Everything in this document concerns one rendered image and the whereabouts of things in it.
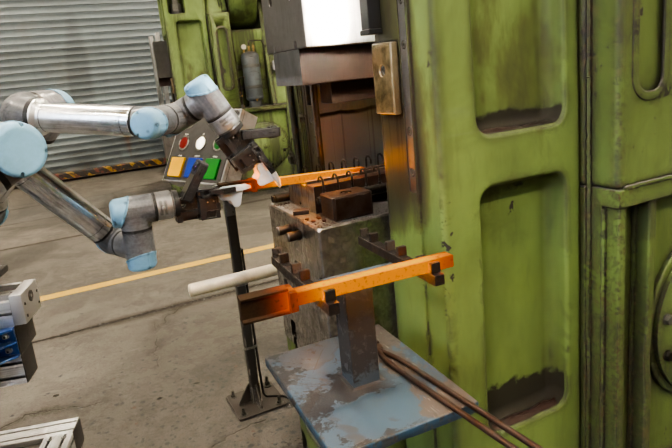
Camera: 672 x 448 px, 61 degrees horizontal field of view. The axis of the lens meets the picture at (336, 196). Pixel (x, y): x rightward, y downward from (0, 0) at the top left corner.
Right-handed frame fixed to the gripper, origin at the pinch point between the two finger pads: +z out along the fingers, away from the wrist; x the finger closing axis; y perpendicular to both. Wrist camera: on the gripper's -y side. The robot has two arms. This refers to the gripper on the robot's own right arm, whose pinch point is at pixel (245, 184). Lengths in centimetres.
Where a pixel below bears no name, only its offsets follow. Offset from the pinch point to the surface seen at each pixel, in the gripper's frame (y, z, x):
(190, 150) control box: -5, -2, -59
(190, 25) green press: -92, 101, -488
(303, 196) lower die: 6.4, 17.2, -0.6
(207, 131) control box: -11, 4, -54
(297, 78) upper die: -27.3, 16.5, 4.9
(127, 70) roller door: -60, 66, -797
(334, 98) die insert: -20.9, 27.4, 4.1
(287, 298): 9, -14, 65
